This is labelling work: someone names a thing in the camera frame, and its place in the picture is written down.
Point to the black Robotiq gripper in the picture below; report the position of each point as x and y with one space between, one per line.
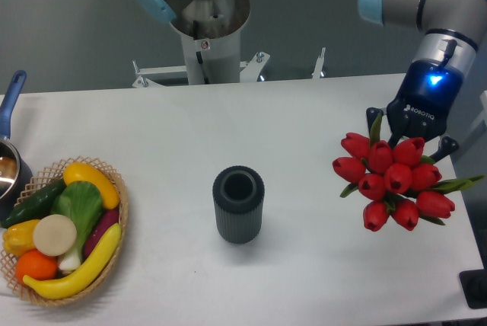
421 106

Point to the red tulip bouquet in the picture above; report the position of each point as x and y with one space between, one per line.
399 180

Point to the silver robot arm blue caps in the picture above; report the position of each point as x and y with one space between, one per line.
453 31

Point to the dark grey ribbed vase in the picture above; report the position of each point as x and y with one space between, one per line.
238 194

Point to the black device at edge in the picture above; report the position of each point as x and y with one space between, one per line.
473 283

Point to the purple eggplant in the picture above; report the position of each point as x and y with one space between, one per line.
109 218

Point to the green bok choy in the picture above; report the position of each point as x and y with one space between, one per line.
81 202

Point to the yellow squash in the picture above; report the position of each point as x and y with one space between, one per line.
80 171

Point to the yellow banana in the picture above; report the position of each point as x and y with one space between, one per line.
85 275

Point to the beige round slice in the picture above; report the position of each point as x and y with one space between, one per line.
54 235

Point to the green cucumber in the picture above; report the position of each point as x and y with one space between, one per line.
36 206

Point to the orange fruit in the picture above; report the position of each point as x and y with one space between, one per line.
36 265

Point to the yellow bell pepper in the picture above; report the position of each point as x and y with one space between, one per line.
18 239

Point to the woven wicker basket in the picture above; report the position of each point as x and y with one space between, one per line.
41 179

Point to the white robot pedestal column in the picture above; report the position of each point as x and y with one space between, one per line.
209 31

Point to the white metal mounting frame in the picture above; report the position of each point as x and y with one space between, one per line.
255 70

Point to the blue handled saucepan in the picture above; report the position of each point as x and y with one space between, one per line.
15 173

